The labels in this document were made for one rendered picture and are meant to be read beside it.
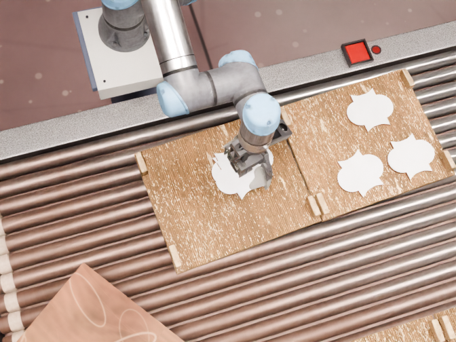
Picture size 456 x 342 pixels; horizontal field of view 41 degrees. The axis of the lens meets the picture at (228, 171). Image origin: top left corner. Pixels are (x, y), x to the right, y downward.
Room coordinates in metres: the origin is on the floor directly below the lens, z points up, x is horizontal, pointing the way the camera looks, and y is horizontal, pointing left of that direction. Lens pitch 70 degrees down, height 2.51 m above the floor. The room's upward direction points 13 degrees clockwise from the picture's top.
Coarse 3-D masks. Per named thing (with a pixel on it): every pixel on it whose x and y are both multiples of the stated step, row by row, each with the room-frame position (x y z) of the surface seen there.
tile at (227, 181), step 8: (224, 168) 0.55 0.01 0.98; (232, 168) 0.56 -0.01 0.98; (216, 176) 0.52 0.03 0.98; (224, 176) 0.53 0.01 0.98; (232, 176) 0.53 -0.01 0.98; (248, 176) 0.54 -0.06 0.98; (216, 184) 0.50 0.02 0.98; (224, 184) 0.51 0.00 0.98; (232, 184) 0.51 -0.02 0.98; (240, 184) 0.52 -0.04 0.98; (248, 184) 0.52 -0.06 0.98; (224, 192) 0.49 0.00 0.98; (232, 192) 0.49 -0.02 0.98; (240, 192) 0.50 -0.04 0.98
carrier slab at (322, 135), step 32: (320, 96) 0.85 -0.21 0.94; (416, 96) 0.92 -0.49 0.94; (320, 128) 0.75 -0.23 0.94; (352, 128) 0.77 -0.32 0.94; (384, 128) 0.79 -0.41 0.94; (416, 128) 0.81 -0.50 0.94; (320, 160) 0.65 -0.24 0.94; (384, 160) 0.70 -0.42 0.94; (320, 192) 0.56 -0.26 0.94; (384, 192) 0.60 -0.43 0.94
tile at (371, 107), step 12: (360, 96) 0.87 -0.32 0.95; (372, 96) 0.88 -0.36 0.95; (384, 96) 0.89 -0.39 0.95; (348, 108) 0.82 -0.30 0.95; (360, 108) 0.83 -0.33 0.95; (372, 108) 0.84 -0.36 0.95; (384, 108) 0.85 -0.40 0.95; (360, 120) 0.80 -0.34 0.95; (372, 120) 0.80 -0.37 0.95; (384, 120) 0.81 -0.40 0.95
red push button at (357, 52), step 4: (356, 44) 1.05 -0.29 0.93; (360, 44) 1.05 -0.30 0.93; (348, 48) 1.03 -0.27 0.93; (352, 48) 1.03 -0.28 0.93; (356, 48) 1.03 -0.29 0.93; (360, 48) 1.04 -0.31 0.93; (364, 48) 1.04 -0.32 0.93; (348, 52) 1.01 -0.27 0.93; (352, 52) 1.02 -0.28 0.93; (356, 52) 1.02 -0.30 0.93; (360, 52) 1.02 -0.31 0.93; (364, 52) 1.03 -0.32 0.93; (352, 56) 1.00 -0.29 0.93; (356, 56) 1.01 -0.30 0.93; (360, 56) 1.01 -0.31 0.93; (364, 56) 1.01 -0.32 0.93; (368, 56) 1.02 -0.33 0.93; (352, 60) 0.99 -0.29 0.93; (356, 60) 0.99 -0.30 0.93; (360, 60) 1.00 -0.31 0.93
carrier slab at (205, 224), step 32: (224, 128) 0.68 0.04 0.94; (160, 160) 0.55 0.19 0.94; (192, 160) 0.57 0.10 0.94; (288, 160) 0.63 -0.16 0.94; (160, 192) 0.46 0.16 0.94; (192, 192) 0.48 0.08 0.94; (256, 192) 0.52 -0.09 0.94; (288, 192) 0.54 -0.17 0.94; (160, 224) 0.38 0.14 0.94; (192, 224) 0.39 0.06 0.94; (224, 224) 0.41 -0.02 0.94; (256, 224) 0.43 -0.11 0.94; (288, 224) 0.45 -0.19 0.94; (192, 256) 0.31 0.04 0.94; (224, 256) 0.33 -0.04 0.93
